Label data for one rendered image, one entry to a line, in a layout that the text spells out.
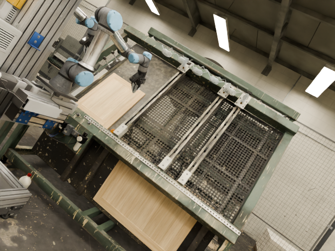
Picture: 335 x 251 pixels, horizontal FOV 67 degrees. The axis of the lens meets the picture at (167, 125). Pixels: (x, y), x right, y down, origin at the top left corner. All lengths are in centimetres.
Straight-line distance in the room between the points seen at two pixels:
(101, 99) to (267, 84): 554
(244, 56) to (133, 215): 608
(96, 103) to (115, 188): 84
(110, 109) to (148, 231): 118
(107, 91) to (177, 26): 608
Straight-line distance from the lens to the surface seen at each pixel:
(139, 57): 204
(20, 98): 167
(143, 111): 242
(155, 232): 245
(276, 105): 323
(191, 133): 238
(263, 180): 237
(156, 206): 240
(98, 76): 276
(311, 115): 736
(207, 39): 804
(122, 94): 262
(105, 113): 249
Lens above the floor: 130
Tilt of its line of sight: 1 degrees down
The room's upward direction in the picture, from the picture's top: 34 degrees clockwise
